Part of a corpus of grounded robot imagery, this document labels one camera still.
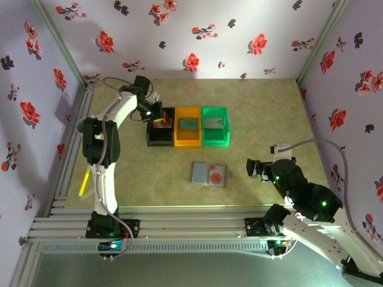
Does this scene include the teal card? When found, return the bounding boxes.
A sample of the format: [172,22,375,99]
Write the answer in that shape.
[178,117,200,132]
[178,118,199,131]

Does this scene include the grey card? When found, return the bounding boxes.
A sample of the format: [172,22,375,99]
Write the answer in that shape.
[204,118,226,130]

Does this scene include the black plastic bin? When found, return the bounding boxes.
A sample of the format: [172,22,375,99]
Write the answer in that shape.
[147,106,177,148]

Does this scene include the orange plastic bin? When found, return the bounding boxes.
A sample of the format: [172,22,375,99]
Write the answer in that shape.
[174,106,203,148]

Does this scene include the green plastic bin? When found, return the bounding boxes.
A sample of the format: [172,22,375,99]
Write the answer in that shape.
[201,106,232,148]

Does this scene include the right controller board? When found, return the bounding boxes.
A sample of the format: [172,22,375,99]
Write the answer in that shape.
[267,238,293,260]

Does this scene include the controller board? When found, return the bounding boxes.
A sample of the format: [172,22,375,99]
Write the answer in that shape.
[267,238,293,260]
[98,241,127,261]

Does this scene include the blue mug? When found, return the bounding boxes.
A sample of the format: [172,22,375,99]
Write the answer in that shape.
[76,117,87,139]

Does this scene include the yellow marker pen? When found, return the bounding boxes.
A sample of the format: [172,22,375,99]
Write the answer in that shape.
[78,168,91,197]

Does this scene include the left controller board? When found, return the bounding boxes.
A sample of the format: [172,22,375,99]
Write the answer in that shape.
[98,241,127,261]

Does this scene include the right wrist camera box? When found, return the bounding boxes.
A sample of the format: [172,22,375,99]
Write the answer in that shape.
[269,142,296,164]

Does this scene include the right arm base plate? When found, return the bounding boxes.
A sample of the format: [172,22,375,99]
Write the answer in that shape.
[244,217,300,239]

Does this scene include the left arm grey cable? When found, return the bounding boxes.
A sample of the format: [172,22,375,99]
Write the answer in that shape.
[95,77,159,261]

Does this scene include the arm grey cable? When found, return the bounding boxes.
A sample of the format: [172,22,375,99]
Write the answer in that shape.
[95,77,159,261]
[269,139,383,261]

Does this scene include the aluminium side rail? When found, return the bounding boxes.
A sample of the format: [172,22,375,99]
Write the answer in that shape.
[47,81,97,216]

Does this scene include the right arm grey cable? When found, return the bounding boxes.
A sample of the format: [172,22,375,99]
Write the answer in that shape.
[269,139,383,261]

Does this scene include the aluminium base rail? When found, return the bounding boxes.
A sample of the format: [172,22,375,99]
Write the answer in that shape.
[28,205,354,242]

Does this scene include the aluminium corner post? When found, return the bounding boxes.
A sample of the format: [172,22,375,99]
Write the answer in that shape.
[295,0,350,86]
[29,0,89,88]

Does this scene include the slotted cable duct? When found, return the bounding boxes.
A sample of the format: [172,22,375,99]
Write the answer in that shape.
[38,240,351,255]

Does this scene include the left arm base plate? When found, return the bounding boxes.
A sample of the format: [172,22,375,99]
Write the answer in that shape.
[86,219,141,240]

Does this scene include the aluminium frame strut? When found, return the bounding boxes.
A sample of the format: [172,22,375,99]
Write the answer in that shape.
[8,241,41,287]

